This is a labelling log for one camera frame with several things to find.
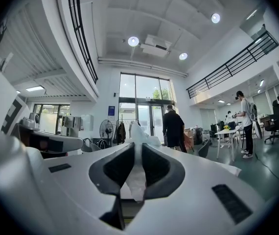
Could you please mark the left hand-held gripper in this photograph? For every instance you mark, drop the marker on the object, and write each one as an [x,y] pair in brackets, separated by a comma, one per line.
[56,142]

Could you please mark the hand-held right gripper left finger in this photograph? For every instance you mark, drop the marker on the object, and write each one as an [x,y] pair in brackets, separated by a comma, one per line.
[80,180]

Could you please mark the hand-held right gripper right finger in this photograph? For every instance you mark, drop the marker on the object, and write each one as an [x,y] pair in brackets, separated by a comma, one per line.
[191,180]

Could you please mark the white item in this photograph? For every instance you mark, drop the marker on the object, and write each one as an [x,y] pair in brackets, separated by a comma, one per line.
[139,134]

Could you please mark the white appliance with round window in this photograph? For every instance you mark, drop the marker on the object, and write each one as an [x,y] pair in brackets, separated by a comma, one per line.
[34,121]

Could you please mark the dark grey chair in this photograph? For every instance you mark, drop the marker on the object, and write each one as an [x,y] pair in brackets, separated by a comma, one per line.
[204,149]

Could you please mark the orange chair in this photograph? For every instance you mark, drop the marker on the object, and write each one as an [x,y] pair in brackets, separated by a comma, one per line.
[188,139]

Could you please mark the black standing fan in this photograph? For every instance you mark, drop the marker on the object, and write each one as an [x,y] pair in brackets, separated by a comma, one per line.
[106,128]

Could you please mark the white table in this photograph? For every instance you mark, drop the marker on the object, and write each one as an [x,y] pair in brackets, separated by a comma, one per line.
[227,132]

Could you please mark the yellow flowers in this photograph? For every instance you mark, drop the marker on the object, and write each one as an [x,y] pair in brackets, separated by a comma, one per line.
[226,127]

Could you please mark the clothes rack with garments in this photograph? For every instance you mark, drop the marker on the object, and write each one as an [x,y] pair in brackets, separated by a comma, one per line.
[122,131]

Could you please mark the glass entrance door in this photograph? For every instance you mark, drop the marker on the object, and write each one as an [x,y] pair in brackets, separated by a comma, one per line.
[144,116]

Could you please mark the black office chair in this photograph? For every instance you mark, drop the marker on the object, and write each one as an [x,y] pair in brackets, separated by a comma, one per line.
[275,121]

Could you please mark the black balcony railing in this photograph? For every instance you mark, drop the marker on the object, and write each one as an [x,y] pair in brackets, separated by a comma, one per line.
[232,65]
[80,33]

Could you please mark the round ceiling lamp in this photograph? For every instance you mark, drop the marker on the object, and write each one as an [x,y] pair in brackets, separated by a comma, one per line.
[183,56]
[133,41]
[215,18]

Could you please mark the white ceiling air conditioner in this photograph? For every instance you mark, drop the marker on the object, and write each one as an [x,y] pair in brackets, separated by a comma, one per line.
[156,45]

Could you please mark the blue wall poster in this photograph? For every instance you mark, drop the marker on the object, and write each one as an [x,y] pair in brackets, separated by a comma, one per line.
[111,111]

